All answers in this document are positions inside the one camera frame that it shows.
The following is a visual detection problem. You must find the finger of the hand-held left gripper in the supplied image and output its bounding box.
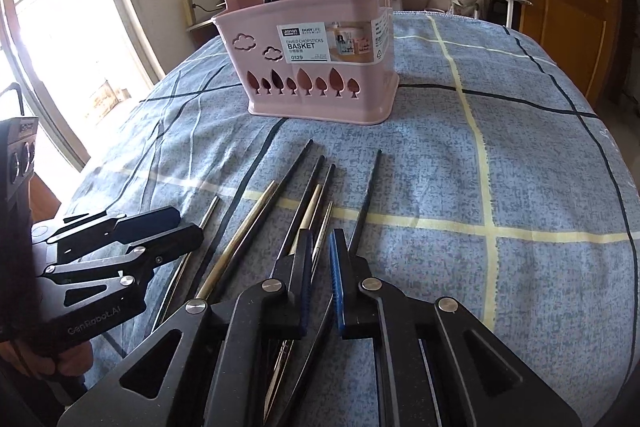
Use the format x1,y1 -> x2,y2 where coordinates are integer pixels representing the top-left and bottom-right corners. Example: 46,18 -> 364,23
50,206 -> 182,254
39,225 -> 205,316

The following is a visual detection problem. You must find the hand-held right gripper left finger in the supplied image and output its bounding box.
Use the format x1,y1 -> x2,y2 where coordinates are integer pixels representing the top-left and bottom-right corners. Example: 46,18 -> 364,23
57,229 -> 314,427

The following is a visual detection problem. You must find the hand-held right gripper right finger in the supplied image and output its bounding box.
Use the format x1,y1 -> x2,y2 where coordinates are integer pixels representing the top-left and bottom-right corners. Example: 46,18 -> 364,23
328,228 -> 583,427

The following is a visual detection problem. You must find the light wooden chopstick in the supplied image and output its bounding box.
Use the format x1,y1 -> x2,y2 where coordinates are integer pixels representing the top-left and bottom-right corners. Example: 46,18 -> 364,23
292,184 -> 324,240
195,179 -> 279,303

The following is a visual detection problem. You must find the bunch of dark chopsticks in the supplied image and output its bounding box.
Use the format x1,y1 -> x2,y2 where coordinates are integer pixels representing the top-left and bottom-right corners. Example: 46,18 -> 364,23
150,139 -> 386,427

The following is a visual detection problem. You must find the pink plastic chopstick basket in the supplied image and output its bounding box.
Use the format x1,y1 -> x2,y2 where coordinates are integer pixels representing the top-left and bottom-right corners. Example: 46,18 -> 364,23
211,0 -> 400,126

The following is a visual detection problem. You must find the person's left hand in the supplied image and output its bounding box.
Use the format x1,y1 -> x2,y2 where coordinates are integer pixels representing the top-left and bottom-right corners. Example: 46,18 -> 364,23
0,339 -> 99,383

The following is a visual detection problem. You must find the blue checked cloth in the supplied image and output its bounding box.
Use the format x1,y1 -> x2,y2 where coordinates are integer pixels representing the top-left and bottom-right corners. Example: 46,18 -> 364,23
55,9 -> 640,427

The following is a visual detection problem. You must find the white framed window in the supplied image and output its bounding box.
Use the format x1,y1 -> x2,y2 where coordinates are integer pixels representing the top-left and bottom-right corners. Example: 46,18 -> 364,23
0,0 -> 168,168

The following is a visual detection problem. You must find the clear plastic bag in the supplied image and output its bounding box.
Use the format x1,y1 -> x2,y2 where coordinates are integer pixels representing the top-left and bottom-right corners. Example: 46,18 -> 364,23
447,0 -> 483,18

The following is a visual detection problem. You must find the wooden door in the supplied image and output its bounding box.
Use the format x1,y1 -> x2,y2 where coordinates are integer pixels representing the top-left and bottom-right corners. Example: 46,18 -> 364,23
515,0 -> 626,102

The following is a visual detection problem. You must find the black metal frame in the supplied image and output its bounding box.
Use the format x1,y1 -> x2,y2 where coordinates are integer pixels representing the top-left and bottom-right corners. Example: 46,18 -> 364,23
0,83 -> 24,118

